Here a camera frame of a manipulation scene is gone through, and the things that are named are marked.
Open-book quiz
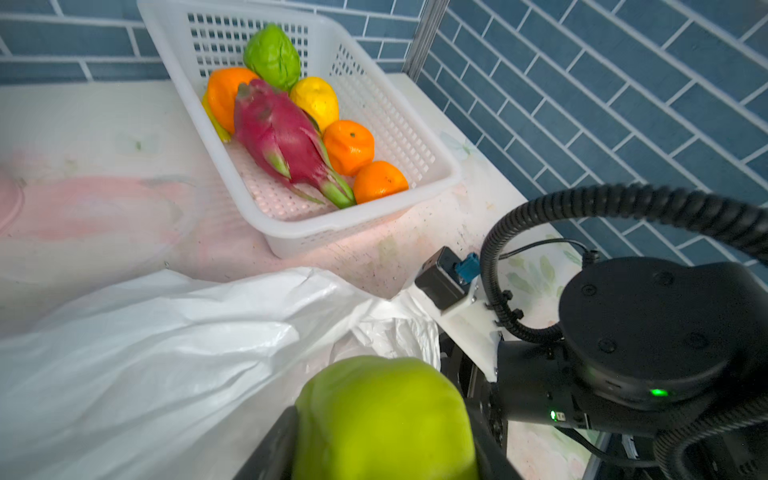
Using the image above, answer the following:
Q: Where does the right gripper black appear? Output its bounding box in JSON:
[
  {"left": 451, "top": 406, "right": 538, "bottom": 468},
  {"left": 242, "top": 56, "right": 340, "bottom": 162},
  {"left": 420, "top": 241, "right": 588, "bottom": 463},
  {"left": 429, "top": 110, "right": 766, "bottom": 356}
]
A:
[{"left": 439, "top": 332, "right": 508, "bottom": 453}]

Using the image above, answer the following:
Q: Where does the pink dragon fruit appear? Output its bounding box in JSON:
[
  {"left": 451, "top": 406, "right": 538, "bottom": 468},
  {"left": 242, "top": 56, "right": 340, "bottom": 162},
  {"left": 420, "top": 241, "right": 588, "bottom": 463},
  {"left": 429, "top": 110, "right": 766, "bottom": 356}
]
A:
[{"left": 234, "top": 79, "right": 356, "bottom": 209}]

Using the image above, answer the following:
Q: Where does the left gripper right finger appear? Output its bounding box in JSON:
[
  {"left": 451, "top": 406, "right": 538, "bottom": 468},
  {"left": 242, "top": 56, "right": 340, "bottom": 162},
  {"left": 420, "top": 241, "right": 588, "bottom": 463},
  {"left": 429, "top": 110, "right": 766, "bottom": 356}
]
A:
[{"left": 467, "top": 407, "right": 522, "bottom": 480}]

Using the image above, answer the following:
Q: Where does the yellow lemon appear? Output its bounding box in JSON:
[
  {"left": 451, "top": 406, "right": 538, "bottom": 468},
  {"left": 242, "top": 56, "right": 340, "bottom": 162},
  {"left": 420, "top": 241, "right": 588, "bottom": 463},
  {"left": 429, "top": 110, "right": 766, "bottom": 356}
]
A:
[{"left": 289, "top": 77, "right": 340, "bottom": 133}]

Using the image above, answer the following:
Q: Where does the white plastic basket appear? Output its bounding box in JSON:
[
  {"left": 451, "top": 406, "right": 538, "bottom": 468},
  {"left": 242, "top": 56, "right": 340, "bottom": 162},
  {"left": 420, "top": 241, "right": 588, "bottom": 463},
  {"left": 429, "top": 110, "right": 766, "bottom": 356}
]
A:
[{"left": 138, "top": 1, "right": 461, "bottom": 258}]

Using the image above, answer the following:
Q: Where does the yellow banana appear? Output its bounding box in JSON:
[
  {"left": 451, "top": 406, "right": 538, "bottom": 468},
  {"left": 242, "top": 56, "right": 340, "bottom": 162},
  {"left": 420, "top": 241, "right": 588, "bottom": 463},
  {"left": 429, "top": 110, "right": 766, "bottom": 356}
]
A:
[{"left": 201, "top": 94, "right": 232, "bottom": 144}]

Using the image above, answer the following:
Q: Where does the large orange fruit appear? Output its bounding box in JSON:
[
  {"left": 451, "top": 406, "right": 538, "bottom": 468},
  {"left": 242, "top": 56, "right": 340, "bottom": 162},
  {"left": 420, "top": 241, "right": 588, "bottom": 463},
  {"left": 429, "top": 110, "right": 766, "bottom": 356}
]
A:
[{"left": 353, "top": 161, "right": 409, "bottom": 204}]

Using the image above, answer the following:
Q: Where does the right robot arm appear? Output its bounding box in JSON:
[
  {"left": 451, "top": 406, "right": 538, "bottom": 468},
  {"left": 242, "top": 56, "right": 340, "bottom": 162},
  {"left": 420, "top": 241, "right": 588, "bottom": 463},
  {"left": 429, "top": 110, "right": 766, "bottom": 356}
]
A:
[{"left": 416, "top": 184, "right": 767, "bottom": 479}]

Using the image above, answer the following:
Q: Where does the white plastic bag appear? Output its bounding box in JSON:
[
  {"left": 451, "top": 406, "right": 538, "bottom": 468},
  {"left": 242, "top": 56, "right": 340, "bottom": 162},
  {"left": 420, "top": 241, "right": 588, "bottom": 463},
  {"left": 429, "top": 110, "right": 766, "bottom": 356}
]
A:
[{"left": 1, "top": 267, "right": 439, "bottom": 479}]

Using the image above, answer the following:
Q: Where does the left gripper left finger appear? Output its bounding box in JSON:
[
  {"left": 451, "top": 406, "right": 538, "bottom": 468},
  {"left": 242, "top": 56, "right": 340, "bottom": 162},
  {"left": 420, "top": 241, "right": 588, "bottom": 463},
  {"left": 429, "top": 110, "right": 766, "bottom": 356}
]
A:
[{"left": 234, "top": 406, "right": 299, "bottom": 480}]

